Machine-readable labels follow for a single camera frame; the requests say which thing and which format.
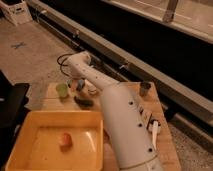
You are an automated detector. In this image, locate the blue sponge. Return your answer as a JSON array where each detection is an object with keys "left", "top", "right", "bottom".
[{"left": 76, "top": 80, "right": 85, "bottom": 91}]

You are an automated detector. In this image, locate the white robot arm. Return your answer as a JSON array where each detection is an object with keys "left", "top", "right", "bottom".
[{"left": 67, "top": 51, "right": 164, "bottom": 171}]

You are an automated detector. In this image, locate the white lidded cup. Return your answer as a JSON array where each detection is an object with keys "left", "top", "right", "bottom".
[{"left": 86, "top": 81, "right": 98, "bottom": 95}]

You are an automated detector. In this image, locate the green plastic cup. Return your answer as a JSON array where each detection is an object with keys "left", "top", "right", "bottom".
[{"left": 56, "top": 83, "right": 68, "bottom": 98}]

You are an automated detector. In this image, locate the green toy cucumber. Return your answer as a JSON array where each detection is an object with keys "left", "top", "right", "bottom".
[{"left": 74, "top": 96, "right": 94, "bottom": 107}]

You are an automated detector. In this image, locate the metal cup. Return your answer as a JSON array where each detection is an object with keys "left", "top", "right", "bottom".
[{"left": 139, "top": 82, "right": 151, "bottom": 97}]

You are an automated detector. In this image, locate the black chair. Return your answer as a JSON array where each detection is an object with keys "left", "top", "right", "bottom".
[{"left": 0, "top": 70, "right": 30, "bottom": 168}]

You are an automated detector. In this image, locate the small brown white box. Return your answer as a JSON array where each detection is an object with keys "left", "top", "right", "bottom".
[{"left": 142, "top": 109, "right": 152, "bottom": 126}]

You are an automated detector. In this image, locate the yellow plastic tub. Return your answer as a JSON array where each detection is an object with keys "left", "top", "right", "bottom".
[{"left": 5, "top": 111, "right": 103, "bottom": 171}]

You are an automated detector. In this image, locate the white cardboard box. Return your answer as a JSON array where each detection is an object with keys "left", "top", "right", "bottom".
[{"left": 0, "top": 0, "right": 32, "bottom": 26}]

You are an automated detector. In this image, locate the black cable loop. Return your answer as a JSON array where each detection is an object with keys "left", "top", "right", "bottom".
[{"left": 56, "top": 53, "right": 81, "bottom": 78}]

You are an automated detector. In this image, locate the white handled brush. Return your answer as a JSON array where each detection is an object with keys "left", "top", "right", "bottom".
[{"left": 152, "top": 120, "right": 159, "bottom": 150}]

